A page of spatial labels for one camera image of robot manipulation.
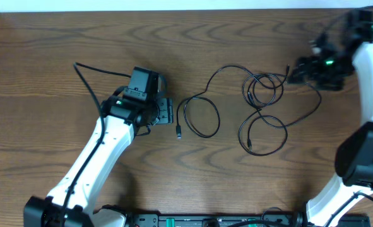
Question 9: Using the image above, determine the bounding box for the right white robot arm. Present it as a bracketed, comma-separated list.
[288, 6, 373, 226]

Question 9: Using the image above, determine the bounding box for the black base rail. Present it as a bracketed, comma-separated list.
[100, 204, 372, 227]

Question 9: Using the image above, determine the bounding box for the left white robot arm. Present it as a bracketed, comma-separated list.
[23, 67, 173, 226]

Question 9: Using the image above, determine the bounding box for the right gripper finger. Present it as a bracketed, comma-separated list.
[294, 56, 312, 71]
[287, 71, 306, 84]

